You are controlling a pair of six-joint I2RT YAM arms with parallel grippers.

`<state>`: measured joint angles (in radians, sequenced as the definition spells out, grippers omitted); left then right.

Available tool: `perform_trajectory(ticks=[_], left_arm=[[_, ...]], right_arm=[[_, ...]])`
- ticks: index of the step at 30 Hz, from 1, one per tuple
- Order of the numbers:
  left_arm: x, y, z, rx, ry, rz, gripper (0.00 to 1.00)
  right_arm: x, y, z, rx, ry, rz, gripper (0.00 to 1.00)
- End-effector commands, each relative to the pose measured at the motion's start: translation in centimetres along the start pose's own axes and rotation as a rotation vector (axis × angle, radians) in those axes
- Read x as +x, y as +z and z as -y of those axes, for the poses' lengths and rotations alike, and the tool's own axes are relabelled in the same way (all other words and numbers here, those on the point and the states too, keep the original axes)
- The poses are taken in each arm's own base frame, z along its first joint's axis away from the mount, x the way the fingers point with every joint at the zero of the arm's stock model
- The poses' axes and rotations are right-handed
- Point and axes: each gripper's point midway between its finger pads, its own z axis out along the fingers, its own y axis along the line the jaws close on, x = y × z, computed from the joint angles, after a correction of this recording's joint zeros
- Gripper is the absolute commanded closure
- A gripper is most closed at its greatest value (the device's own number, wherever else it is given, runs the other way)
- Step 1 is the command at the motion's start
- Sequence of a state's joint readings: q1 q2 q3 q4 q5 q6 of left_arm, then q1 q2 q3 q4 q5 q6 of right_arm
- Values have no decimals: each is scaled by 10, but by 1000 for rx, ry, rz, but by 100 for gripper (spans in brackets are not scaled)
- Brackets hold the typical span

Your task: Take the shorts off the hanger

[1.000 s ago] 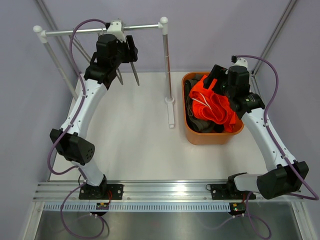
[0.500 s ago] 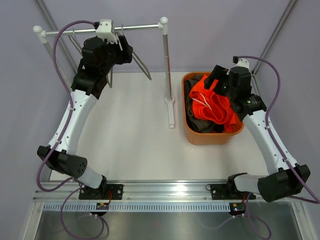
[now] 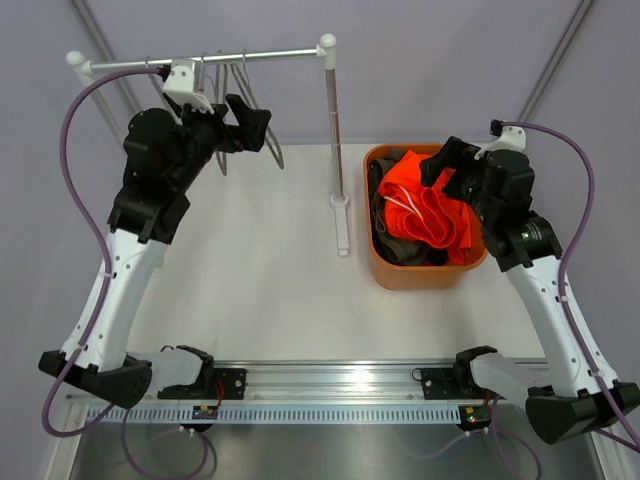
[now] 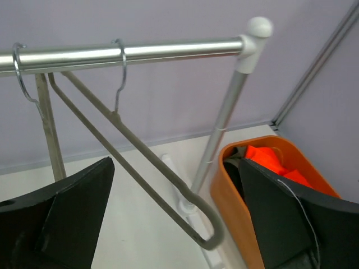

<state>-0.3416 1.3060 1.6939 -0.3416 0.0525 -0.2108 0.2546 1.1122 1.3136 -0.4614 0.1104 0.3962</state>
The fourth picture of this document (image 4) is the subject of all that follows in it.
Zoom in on orange shorts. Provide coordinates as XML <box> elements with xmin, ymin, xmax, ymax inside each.
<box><xmin>245</xmin><ymin>145</ymin><xmax>313</xmax><ymax>188</ymax></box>

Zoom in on silver clothes rack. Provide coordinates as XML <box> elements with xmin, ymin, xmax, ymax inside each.
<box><xmin>0</xmin><ymin>16</ymin><xmax>274</xmax><ymax>269</ymax></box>

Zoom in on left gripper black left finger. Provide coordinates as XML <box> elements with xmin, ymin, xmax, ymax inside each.
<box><xmin>1</xmin><ymin>157</ymin><xmax>115</xmax><ymax>268</ymax></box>

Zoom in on orange plastic basket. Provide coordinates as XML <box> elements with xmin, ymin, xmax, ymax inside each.
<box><xmin>210</xmin><ymin>136</ymin><xmax>339</xmax><ymax>268</ymax></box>

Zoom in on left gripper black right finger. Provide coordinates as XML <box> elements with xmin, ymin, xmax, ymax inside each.
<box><xmin>239</xmin><ymin>159</ymin><xmax>358</xmax><ymax>268</ymax></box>

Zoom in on grey hanger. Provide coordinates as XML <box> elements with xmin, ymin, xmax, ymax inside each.
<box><xmin>12</xmin><ymin>42</ymin><xmax>66</xmax><ymax>182</ymax></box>
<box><xmin>48</xmin><ymin>39</ymin><xmax>224</xmax><ymax>251</ymax></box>

